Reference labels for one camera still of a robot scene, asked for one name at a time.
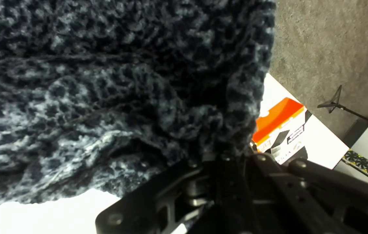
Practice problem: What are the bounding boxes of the orange white cardboard box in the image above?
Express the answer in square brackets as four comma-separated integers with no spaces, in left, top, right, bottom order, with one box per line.
[251,96,313,166]

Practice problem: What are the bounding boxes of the dark blue knit blanket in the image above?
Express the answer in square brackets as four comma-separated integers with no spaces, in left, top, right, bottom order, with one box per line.
[0,0,278,212]

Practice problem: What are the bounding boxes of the thin black metal stand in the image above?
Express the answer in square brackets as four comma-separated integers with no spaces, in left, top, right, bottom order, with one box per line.
[317,83,368,132]

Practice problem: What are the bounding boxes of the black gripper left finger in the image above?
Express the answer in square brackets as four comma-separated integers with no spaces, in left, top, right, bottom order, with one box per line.
[95,158,214,234]

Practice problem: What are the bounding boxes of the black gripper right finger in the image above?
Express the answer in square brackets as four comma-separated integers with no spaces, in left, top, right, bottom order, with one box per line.
[244,152,368,234]

